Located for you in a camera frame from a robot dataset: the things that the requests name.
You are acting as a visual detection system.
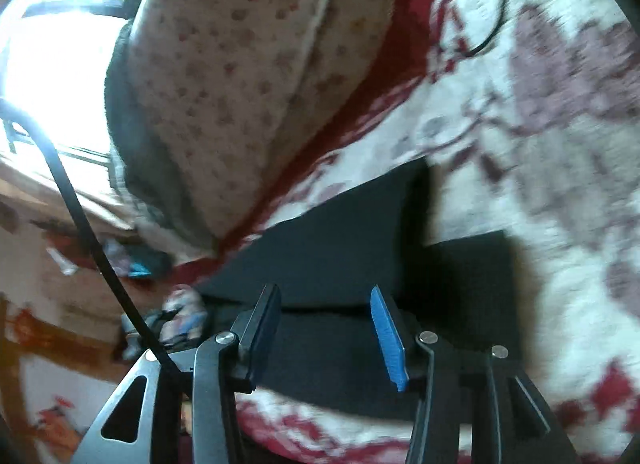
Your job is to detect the red white floral blanket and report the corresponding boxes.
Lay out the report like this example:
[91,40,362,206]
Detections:
[165,0,640,464]

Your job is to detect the black braided cable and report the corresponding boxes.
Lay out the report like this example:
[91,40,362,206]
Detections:
[0,98,182,386]

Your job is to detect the teal bag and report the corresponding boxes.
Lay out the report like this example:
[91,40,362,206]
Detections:
[102,239,172,280]

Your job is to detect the green knit sweater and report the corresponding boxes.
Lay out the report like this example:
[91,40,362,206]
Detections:
[102,22,223,251]

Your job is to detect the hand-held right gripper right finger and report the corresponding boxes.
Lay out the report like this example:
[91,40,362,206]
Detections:
[369,285,587,464]

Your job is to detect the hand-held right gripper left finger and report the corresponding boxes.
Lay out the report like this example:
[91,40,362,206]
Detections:
[70,283,282,464]

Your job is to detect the floral folded quilt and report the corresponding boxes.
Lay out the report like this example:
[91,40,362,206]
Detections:
[120,0,402,251]

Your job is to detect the black pants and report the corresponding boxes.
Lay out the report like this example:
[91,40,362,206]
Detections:
[192,157,522,411]

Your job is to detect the bright window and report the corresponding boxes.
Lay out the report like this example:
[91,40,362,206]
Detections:
[0,0,132,166]

